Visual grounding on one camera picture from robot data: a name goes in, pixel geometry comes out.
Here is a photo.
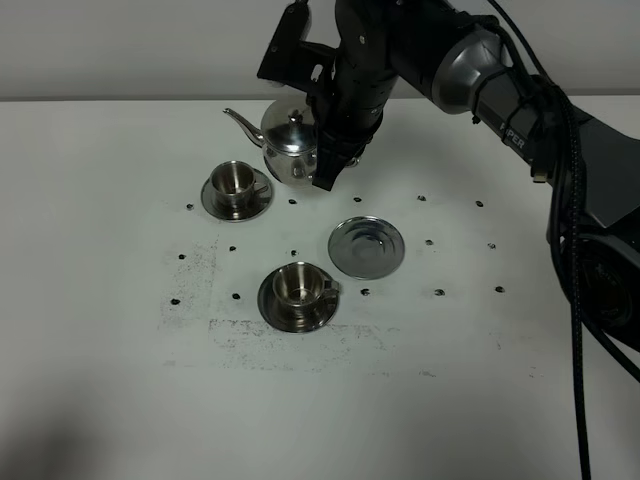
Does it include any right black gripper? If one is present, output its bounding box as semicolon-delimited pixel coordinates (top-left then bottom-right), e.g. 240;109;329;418
308;47;398;191

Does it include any far stainless steel teacup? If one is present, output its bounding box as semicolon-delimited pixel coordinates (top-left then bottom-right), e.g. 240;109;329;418
209;161;268;210

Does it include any near stainless steel teacup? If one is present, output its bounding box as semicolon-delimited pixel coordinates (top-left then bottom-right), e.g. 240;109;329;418
272;261;341;316

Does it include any stainless steel saucer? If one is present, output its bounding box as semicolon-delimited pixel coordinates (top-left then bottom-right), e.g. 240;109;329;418
200;168;274;223
257;267;341;334

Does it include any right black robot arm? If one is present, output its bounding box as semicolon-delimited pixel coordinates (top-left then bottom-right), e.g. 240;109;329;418
313;1;639;348

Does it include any stainless steel teapot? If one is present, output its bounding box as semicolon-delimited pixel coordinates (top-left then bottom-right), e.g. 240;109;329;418
223;96;317;188

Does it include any far stainless steel saucer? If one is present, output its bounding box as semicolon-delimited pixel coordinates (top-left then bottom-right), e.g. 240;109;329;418
200;168;274;223

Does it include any stainless steel teacup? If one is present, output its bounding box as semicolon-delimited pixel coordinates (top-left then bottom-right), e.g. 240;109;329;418
209;161;268;210
272;261;341;316

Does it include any near stainless steel saucer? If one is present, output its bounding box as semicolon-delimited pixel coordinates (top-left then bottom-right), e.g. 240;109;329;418
257;267;341;334

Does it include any steel saucer under teapot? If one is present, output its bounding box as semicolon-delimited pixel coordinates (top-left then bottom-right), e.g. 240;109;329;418
327;216;405;280

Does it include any right black camera cable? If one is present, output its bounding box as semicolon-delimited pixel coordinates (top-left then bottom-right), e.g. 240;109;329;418
487;0;640;480

